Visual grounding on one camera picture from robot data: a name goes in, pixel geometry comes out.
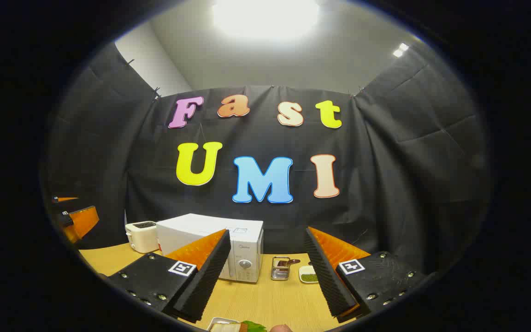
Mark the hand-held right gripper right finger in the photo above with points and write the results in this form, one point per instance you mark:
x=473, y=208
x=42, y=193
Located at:
x=327, y=276

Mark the small ceiling light panel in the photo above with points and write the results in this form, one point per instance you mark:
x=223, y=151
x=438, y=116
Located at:
x=400, y=50

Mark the sandwich with lettuce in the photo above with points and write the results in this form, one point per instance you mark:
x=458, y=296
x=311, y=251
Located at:
x=235, y=327

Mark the white slotted tray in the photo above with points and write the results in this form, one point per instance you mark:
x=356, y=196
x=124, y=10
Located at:
x=217, y=321

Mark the black backdrop cloth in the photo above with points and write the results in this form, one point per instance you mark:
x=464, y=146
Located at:
x=385, y=184

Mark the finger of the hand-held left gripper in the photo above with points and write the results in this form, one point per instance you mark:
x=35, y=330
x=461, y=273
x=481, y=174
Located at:
x=64, y=199
x=83, y=222

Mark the brown wooden spoon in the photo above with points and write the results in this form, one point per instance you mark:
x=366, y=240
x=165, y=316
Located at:
x=293, y=262

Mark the white microwave oven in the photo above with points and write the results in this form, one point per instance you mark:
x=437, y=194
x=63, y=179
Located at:
x=191, y=228

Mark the white divided dish with beans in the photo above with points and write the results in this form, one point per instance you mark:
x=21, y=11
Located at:
x=309, y=276

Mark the white toaster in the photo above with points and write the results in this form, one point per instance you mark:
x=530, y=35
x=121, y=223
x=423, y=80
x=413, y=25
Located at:
x=142, y=236

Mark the large ceiling light panel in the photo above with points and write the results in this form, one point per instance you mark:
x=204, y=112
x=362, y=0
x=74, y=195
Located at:
x=265, y=18

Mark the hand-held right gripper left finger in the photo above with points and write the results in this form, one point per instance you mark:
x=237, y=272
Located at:
x=205, y=276

